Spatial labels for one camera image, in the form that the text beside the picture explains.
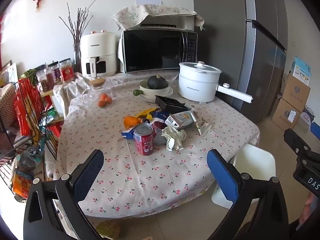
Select white electric cooking pot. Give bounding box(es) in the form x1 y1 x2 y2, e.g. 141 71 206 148
178 61 253 103

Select yellow snack wrapper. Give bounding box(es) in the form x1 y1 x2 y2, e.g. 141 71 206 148
135 108 160 120

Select dark green pumpkin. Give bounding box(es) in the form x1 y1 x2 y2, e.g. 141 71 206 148
147 74 168 90

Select white air fryer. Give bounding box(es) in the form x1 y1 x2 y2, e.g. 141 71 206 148
80 30 118 78

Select blue snack packet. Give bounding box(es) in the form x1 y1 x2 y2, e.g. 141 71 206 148
152 110 171 123

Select grey refrigerator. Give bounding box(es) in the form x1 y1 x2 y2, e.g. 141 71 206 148
192 0 288 124

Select white pan with green handle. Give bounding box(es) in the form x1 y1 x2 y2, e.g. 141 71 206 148
133 79 173 98

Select yellow net bag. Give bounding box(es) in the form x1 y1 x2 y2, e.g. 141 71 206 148
96 219 121 239

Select glass jar with cork lid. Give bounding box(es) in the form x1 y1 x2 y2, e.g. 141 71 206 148
81 78 116 107

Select white tube wrapper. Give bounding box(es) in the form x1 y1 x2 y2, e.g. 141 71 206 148
190 112 212 137

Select grey drink carton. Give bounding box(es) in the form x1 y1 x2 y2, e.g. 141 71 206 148
167 112 196 130

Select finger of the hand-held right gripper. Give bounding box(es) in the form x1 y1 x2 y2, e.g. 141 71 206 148
310 122 320 139
284 128 315 157

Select black wire rack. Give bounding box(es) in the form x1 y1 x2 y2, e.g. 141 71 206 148
0 79 60 193

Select white stool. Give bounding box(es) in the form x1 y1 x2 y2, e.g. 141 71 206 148
211 144 276 209

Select glass vase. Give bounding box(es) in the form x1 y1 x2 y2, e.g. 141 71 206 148
73 44 82 73

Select picture frame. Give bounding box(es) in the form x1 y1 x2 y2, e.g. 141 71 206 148
0 60 18 85

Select orange peel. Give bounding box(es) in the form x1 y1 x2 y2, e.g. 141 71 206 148
124 116 143 131

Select white and blue package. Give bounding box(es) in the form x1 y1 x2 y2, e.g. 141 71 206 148
300 109 316 127

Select blue and white carton box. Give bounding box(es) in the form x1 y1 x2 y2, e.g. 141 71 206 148
121 129 135 140

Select black microwave oven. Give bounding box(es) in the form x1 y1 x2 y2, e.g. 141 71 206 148
121 29 198 74

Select person's right hand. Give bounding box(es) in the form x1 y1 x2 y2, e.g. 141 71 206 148
299 192 320 227

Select red packets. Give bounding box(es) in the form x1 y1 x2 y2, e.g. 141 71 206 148
15 79 41 136

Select woven basket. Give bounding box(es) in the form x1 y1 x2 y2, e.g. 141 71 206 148
0 83 18 128

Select light blue printed box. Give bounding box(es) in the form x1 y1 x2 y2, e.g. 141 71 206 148
291 56 312 85

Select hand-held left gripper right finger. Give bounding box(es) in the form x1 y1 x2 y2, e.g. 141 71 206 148
206 149 290 240

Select dark lid glass jar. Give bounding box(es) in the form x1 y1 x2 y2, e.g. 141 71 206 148
36 65 54 91
49 62 62 84

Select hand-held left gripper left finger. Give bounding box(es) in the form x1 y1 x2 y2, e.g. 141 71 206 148
23 149 104 240

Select dried twig bunch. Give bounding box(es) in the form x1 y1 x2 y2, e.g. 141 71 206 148
59 0 97 46

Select black plastic tray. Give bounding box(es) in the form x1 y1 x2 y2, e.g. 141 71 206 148
155 95 192 115

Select white tissue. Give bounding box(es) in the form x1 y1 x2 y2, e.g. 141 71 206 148
162 126 187 152

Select red drink can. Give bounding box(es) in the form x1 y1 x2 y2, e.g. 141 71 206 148
133 123 155 156

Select plastic bottle orange label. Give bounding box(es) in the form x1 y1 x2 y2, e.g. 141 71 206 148
11 146 44 201

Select floral cover cloth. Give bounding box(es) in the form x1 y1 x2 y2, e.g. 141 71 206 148
111 4 205 32

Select small tin can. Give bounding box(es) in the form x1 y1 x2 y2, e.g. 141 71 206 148
152 121 167 146

